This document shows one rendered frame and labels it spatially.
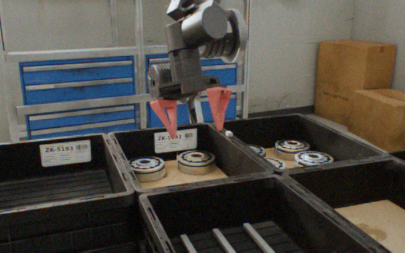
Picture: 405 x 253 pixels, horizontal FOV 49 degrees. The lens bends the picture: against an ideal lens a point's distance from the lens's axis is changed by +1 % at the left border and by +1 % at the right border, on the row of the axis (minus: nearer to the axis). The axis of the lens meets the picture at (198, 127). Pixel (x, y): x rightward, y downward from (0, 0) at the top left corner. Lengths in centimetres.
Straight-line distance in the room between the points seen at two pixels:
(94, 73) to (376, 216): 225
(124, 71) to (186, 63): 223
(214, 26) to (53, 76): 224
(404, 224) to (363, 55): 347
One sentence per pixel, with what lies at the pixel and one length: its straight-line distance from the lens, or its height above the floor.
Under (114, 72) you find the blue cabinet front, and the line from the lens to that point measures 299.
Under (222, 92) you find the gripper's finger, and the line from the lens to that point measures 79.
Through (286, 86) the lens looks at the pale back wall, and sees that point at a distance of 471.
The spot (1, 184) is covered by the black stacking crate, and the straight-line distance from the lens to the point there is 123.
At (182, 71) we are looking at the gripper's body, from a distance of 79.
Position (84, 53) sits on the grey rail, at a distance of 291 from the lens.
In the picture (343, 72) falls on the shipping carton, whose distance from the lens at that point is 458.
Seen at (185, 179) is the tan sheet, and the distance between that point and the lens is 114.
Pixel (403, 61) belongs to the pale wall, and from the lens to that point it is 468.
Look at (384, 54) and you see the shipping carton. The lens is 458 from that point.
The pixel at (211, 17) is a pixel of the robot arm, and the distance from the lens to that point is 76.
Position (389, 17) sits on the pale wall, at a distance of 480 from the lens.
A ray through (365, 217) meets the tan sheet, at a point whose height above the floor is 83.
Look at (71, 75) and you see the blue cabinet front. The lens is 294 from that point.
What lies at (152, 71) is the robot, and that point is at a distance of 207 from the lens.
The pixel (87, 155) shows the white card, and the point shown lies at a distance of 121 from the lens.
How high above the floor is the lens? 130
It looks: 17 degrees down
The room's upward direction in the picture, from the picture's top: straight up
